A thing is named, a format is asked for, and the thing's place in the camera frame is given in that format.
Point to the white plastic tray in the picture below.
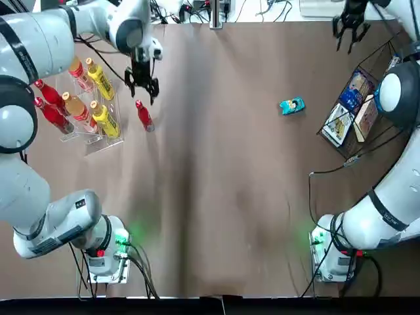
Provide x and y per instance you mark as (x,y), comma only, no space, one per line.
(318,8)

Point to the blue cracker packet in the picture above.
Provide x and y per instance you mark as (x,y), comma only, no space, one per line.
(354,95)

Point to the white yellow snack packet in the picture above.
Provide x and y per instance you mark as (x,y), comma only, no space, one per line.
(338,126)

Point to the aluminium profile post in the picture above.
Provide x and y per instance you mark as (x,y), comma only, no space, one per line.
(216,14)

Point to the orange tea bottle red label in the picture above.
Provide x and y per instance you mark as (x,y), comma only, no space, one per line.
(78,111)
(78,73)

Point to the yellow lemon tea bottle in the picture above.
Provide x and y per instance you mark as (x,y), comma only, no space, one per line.
(100,80)
(106,121)

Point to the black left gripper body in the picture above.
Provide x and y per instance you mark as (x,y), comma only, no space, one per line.
(142,70)

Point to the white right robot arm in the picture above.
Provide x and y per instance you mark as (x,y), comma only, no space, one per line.
(370,223)

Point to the clear acrylic stepped shelf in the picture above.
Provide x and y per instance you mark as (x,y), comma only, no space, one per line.
(98,146)

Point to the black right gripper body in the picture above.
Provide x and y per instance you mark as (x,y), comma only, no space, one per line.
(353,11)

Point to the beige snack box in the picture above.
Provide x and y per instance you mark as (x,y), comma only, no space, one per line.
(367,119)

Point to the teal chips packet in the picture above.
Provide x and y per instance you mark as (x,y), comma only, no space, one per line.
(292,106)

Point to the red cola bottle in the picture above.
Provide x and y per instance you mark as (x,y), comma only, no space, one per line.
(55,118)
(49,93)
(144,116)

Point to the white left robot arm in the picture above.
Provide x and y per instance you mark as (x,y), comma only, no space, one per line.
(39,39)

